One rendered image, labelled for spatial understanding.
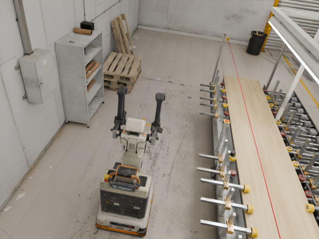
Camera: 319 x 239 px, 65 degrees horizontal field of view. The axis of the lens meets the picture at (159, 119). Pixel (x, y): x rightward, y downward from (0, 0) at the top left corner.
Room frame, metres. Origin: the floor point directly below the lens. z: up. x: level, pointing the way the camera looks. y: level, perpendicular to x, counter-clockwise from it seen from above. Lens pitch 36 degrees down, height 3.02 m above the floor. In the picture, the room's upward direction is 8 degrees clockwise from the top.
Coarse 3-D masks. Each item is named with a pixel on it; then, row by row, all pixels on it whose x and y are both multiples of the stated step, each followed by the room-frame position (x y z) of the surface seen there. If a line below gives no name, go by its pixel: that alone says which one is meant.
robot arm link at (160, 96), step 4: (160, 96) 2.32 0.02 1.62; (156, 100) 2.27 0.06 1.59; (160, 100) 2.27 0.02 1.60; (160, 104) 2.27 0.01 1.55; (156, 108) 2.27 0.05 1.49; (160, 108) 2.30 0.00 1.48; (156, 112) 2.25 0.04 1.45; (156, 116) 2.24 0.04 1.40; (156, 120) 2.24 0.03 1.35; (152, 124) 2.24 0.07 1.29; (156, 124) 2.23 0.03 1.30
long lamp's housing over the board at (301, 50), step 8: (272, 24) 3.08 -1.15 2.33; (280, 24) 2.92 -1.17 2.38; (280, 32) 2.74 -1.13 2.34; (288, 32) 2.63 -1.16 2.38; (288, 40) 2.46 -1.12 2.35; (296, 40) 2.38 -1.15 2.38; (296, 48) 2.22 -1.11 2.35; (304, 48) 2.16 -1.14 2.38; (304, 56) 2.02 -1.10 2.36; (312, 56) 1.98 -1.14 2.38; (312, 64) 1.85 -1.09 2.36; (312, 72) 1.78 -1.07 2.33
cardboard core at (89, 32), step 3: (75, 30) 4.07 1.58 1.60; (78, 30) 4.07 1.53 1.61; (81, 30) 4.07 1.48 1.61; (84, 30) 4.07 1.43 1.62; (87, 30) 4.07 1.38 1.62; (90, 30) 4.08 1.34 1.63; (81, 33) 4.07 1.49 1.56; (84, 33) 4.06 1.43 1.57; (87, 33) 4.06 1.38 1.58; (90, 33) 4.05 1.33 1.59
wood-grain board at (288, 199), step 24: (240, 96) 3.89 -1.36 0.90; (264, 96) 4.01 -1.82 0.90; (240, 120) 3.13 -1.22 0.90; (264, 120) 3.22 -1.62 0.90; (240, 144) 2.57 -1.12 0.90; (264, 144) 2.64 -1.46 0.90; (240, 168) 2.12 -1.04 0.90; (264, 168) 2.18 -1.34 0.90; (288, 168) 2.23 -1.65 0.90; (264, 192) 1.81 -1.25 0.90; (288, 192) 1.86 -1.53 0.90; (264, 216) 1.51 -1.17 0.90; (288, 216) 1.54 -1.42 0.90; (312, 216) 1.58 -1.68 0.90
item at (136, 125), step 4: (128, 120) 2.14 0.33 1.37; (132, 120) 2.14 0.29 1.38; (136, 120) 2.14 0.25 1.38; (140, 120) 2.15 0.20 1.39; (144, 120) 2.17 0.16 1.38; (128, 124) 2.11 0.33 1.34; (132, 124) 2.11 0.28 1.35; (136, 124) 2.11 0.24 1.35; (140, 124) 2.12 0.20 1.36; (144, 124) 2.13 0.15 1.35; (128, 128) 2.08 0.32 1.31; (132, 128) 2.08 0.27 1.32; (136, 128) 2.09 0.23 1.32; (140, 128) 2.09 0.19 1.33; (144, 128) 2.14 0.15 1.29; (140, 132) 2.07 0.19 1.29
